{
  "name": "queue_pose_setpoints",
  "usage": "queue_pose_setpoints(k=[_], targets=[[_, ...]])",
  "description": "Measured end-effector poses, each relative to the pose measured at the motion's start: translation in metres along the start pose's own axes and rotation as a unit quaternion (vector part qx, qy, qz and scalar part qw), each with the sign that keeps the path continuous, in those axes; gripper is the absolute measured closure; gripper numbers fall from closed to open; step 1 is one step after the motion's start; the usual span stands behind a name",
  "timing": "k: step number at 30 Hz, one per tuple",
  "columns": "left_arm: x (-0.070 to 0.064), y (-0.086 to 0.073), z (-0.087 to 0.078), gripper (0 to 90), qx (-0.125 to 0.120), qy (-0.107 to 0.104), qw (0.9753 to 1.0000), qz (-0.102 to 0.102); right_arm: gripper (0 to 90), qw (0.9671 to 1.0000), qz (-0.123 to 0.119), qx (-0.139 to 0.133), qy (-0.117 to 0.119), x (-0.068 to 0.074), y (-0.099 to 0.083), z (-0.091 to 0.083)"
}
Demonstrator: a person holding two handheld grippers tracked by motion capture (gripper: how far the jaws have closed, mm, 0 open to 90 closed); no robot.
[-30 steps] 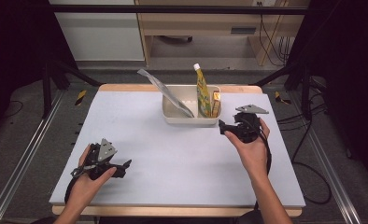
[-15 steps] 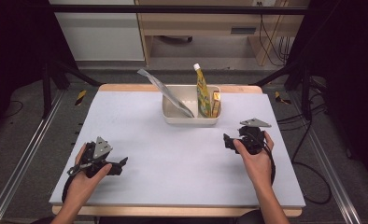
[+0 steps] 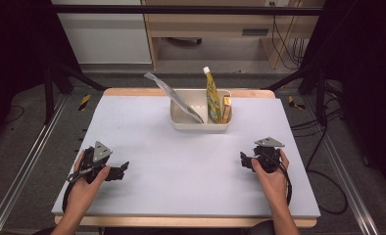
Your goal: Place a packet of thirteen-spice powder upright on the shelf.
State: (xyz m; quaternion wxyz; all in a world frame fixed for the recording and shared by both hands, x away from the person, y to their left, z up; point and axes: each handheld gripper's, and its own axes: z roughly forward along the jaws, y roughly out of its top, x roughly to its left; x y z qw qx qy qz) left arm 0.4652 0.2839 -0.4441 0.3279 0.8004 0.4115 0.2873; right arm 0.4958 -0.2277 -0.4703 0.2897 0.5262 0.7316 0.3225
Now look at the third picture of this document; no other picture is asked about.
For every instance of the small yellow red box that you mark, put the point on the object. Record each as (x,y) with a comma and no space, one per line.
(227,109)

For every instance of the black curtain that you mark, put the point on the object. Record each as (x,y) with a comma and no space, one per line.
(367,65)
(14,49)

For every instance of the clear dried seaweed packet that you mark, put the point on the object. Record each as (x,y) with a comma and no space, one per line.
(174,96)

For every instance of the yellow black tape strip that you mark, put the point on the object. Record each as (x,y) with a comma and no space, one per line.
(294,103)
(84,102)

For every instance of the white foam mat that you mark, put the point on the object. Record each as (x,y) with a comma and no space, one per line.
(181,163)

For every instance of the grey desk label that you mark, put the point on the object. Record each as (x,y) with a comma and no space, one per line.
(255,32)

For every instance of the person's left hand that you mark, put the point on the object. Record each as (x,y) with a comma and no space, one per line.
(81,196)

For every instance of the black horizontal frame bar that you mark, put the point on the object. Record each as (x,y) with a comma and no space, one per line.
(181,9)

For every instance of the black metal stand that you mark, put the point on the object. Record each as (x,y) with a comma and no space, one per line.
(49,98)
(320,98)

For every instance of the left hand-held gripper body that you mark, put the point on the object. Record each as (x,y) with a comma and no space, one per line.
(101,151)

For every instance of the white cabinet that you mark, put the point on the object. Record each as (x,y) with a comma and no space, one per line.
(106,39)

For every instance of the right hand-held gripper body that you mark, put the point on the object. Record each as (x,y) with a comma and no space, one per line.
(267,158)

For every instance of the yellow spout pouch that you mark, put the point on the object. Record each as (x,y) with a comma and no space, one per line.
(213,98)

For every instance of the light wooden desk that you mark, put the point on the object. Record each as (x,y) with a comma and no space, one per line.
(207,24)

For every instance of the person's right hand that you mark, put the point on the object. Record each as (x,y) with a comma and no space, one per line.
(274,187)

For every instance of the aluminium floor rail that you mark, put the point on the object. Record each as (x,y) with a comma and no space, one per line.
(344,173)
(18,173)

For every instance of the white divided plastic container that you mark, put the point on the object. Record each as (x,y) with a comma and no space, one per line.
(184,122)

